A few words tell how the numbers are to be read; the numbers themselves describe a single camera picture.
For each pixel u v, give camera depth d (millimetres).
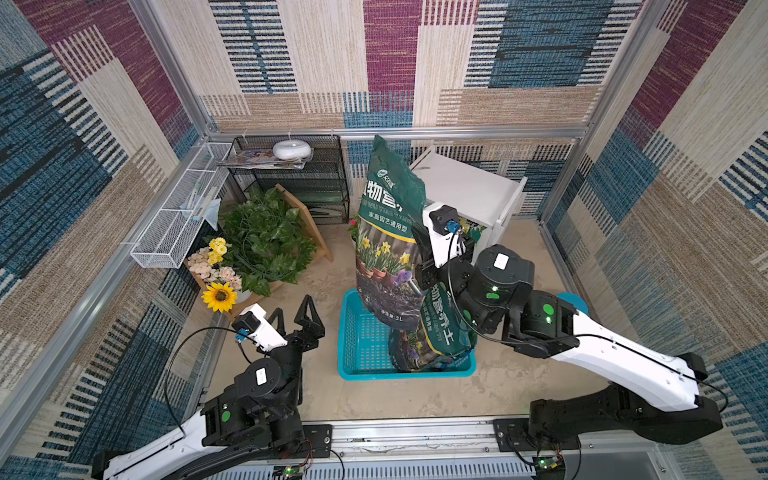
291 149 871
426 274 464
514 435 739
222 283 726
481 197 779
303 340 547
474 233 875
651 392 396
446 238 405
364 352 886
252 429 467
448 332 679
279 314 634
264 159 901
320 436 755
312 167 907
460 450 737
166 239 910
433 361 712
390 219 558
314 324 566
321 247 1001
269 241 847
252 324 508
